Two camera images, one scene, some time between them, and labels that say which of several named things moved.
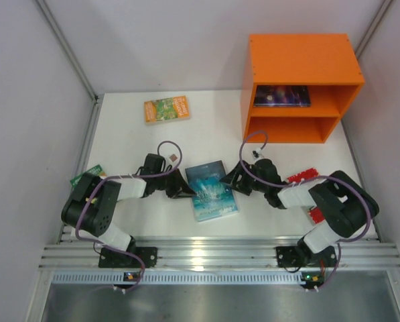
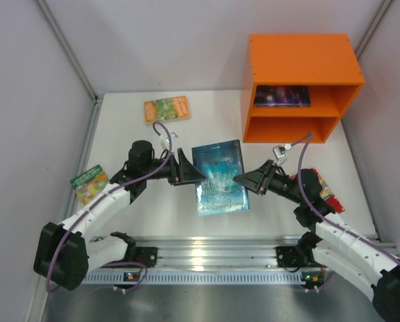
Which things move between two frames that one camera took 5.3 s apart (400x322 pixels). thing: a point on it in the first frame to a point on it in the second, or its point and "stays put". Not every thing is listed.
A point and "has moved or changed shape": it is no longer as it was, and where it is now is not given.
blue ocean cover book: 214,198 has moved or changed shape
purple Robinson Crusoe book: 282,96 stays put
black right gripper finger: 237,178 to 258,179
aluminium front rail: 220,251 stays put
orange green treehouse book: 166,109 stays put
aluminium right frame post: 385,6 stays put
